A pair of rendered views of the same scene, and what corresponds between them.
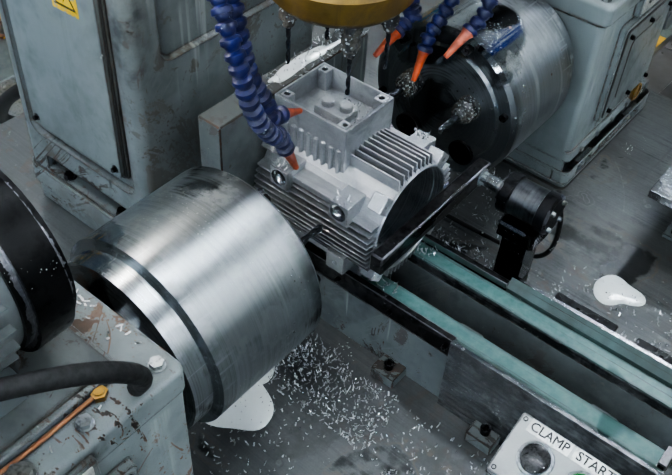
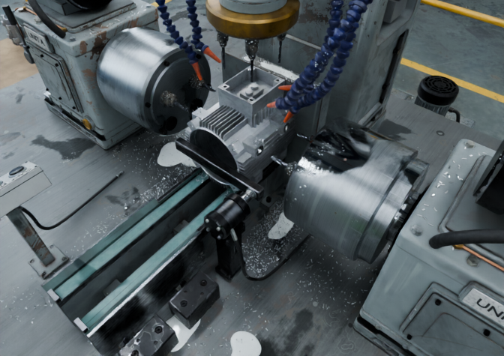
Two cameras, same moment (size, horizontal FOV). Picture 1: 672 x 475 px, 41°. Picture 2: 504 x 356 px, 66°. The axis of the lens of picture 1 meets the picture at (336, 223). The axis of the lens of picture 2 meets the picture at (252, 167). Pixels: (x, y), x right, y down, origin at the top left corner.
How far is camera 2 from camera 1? 122 cm
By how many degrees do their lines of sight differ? 61
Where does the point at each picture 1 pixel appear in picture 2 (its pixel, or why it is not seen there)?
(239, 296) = (118, 67)
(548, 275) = (257, 301)
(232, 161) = (227, 76)
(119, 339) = (88, 32)
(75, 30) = not seen: outside the picture
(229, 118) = (229, 52)
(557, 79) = (339, 223)
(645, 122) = not seen: outside the picture
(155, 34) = not seen: hidden behind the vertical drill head
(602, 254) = (282, 346)
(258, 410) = (166, 161)
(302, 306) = (131, 101)
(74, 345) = (83, 20)
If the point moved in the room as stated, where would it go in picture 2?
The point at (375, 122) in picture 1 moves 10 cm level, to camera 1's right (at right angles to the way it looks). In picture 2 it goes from (238, 104) to (235, 134)
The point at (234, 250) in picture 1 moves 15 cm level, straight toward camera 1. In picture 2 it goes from (133, 56) to (69, 59)
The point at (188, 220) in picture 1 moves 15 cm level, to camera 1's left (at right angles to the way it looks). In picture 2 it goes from (146, 40) to (159, 13)
